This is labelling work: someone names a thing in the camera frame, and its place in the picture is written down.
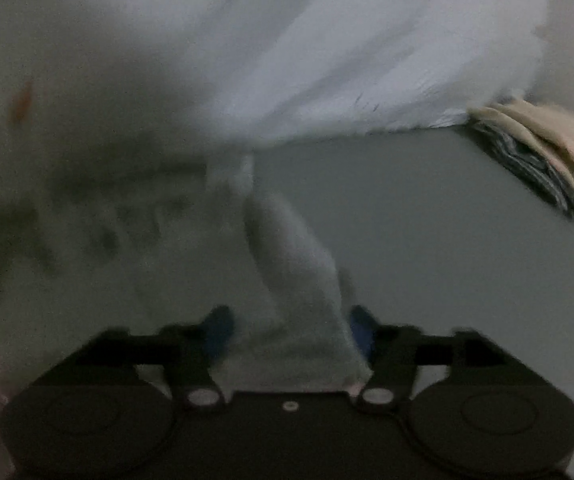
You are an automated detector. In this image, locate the light grey zip hoodie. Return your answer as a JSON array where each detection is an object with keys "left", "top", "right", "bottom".
[{"left": 0, "top": 151, "right": 366, "bottom": 407}]

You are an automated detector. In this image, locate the white carrot print blanket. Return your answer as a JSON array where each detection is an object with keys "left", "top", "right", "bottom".
[{"left": 0, "top": 0, "right": 553, "bottom": 201}]

